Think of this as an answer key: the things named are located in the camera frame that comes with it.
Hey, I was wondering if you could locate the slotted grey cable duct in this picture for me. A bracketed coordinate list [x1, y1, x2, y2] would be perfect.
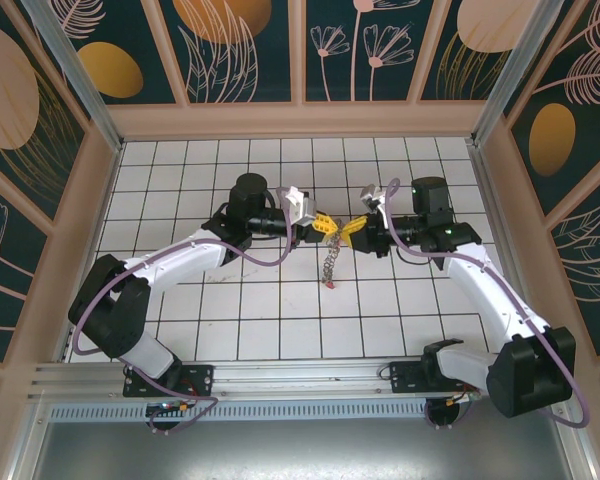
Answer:
[46, 401, 432, 422]

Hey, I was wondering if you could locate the aluminium frame post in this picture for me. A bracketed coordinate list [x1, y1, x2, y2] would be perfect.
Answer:
[470, 0, 567, 147]
[20, 0, 125, 153]

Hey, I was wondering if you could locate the purple cable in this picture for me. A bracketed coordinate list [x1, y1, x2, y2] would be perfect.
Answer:
[72, 185, 302, 435]
[383, 178, 592, 432]

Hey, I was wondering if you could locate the large keyring with small rings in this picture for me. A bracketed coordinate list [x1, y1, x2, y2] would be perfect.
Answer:
[321, 230, 345, 290]

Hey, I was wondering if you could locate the grey metal sheet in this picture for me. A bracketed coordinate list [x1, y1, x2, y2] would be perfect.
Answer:
[28, 418, 574, 480]

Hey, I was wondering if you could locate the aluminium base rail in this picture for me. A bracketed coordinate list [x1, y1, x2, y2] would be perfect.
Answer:
[28, 362, 487, 400]

